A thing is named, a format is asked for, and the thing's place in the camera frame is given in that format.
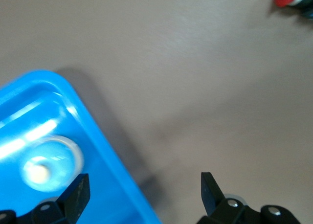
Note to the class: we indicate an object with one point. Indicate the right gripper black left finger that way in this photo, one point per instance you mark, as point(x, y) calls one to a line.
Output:
point(73, 202)

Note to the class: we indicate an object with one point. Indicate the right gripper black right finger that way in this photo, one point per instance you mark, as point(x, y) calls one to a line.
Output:
point(215, 204)

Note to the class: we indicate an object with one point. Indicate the light blue call bell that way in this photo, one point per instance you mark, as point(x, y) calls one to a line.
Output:
point(53, 160)

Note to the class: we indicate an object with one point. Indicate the blue plastic tray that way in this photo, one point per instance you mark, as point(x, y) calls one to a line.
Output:
point(110, 185)

